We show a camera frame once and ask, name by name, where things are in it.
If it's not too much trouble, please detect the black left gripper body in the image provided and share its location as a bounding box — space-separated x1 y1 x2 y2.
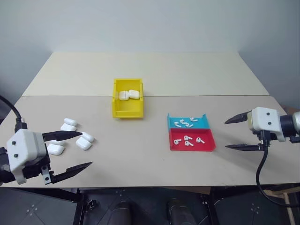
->
22 152 57 186

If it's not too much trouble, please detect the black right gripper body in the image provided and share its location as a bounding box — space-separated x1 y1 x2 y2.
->
251 130 278 148

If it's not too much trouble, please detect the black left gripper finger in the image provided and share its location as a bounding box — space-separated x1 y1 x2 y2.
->
42 131 83 143
51 161 93 185

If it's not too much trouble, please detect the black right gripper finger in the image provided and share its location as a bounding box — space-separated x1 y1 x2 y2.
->
225 143 261 152
224 111 252 125

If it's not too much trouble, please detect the yellow plastic bin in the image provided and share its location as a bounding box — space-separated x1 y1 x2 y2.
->
110 78 145 120

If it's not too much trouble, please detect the red plastic tray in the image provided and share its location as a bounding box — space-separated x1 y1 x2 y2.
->
168 127 217 152

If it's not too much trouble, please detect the blue plastic tray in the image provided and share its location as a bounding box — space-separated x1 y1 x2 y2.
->
166 113 211 130

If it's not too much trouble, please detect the black metal panel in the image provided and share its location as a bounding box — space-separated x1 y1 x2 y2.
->
210 186 296 225
0 187 80 225

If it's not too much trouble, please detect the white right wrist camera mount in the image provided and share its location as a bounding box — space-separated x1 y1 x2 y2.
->
247 106 286 143

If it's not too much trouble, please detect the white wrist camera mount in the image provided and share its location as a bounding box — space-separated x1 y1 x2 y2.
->
247 106 286 143
6 129 47 185

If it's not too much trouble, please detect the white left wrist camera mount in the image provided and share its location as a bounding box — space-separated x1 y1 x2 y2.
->
6 129 47 185

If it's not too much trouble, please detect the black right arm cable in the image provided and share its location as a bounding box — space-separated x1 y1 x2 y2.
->
255 131 300 208

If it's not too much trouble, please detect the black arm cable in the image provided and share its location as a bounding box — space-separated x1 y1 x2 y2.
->
255 131 300 208
0 95 28 131

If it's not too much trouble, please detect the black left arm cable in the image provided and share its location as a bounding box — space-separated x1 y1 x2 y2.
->
0 95 28 131

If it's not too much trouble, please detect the wooden frame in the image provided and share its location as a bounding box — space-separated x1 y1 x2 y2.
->
269 184 300 225

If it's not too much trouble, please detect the black metal base frame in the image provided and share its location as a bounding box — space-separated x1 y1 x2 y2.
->
72 187 216 225

